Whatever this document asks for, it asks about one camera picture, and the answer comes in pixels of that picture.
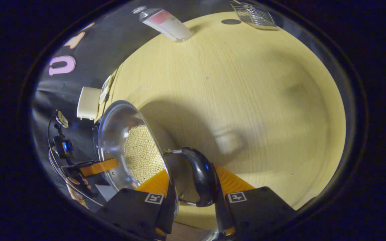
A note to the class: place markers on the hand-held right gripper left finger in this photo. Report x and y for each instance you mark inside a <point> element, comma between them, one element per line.
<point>168,214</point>

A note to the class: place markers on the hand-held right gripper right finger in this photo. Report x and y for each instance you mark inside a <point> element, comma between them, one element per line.
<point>221,214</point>

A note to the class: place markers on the pile of yellow soybeans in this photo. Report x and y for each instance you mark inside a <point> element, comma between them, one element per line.
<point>144,154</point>

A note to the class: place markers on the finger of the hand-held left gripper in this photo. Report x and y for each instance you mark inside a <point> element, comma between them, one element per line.
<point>99,167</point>

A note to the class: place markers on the small clear glass cup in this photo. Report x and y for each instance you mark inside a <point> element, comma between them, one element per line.
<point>255,16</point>

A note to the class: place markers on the white divided bean dish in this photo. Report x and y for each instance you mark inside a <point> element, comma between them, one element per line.
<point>106,88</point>

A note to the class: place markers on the small black round disc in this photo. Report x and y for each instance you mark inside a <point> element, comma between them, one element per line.
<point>231,21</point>

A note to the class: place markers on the white toaster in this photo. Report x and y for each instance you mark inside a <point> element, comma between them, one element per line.
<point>88,103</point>

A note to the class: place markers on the white bottle with red label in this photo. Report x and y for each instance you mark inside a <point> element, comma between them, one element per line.
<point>166,23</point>

